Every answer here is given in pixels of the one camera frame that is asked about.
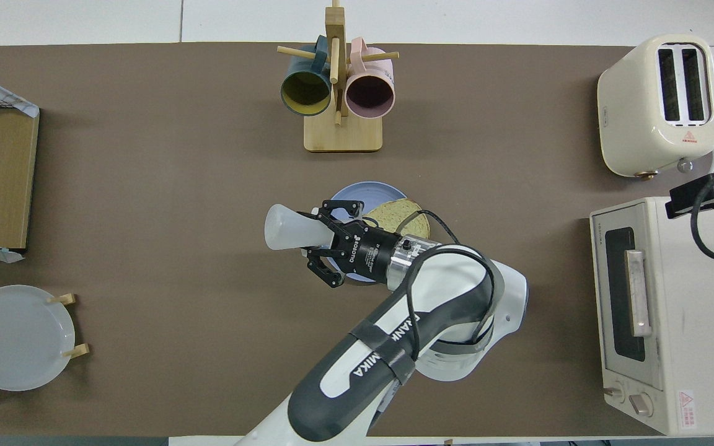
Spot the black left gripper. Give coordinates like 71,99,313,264
304,199,405,289

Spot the translucent bottle with blue cap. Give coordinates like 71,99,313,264
264,204,337,251

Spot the toasted bread slice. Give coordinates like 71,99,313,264
363,198,431,240

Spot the blue round plate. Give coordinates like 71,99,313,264
322,181,406,284

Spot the grey-blue plate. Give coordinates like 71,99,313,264
0,285,76,391

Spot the cream two-slot toaster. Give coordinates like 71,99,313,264
597,34,714,180

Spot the wooden mug tree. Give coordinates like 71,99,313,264
277,0,400,153

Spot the white toaster oven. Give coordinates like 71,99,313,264
589,197,714,436

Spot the dark teal mug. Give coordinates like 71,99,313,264
280,35,333,117

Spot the pink mug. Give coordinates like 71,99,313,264
345,37,396,120

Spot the brown table mat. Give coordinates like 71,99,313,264
0,42,714,437

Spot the wooden dish rack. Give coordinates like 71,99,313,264
0,293,90,391

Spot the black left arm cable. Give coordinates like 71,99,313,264
394,209,498,363

